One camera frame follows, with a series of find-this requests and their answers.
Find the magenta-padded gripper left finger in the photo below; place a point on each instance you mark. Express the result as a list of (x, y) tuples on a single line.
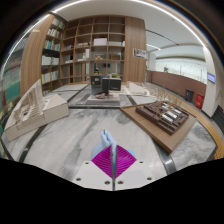
[(104, 161)]

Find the wall poster sign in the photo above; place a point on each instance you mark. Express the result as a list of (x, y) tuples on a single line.
[(140, 53)]

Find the wooden cubby shelf unit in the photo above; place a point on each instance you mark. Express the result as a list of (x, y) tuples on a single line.
[(96, 46)]

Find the curved wooden slat bench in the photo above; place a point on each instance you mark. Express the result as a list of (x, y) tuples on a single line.
[(213, 133)]

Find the glass-front bookshelf with books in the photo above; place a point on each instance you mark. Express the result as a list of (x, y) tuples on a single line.
[(11, 80)]

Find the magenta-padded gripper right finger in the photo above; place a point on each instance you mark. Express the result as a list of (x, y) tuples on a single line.
[(125, 161)]

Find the wall-mounted screen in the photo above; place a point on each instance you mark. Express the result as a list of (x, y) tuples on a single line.
[(211, 77)]

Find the small white architectural model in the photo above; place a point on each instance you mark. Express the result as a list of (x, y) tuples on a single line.
[(136, 89)]

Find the dark grey bin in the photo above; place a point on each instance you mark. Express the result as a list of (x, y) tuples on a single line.
[(189, 95)]

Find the wooden bookshelf with books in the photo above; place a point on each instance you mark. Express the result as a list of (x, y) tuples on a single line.
[(51, 63)]

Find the black box architectural model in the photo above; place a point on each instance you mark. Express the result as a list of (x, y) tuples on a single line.
[(103, 84)]

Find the beige stepped architectural model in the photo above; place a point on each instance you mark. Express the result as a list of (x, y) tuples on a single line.
[(36, 111)]

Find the brown model on wooden board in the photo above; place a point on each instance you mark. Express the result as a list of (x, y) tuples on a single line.
[(163, 120)]

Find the red bin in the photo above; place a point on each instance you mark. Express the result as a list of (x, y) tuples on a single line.
[(199, 101)]

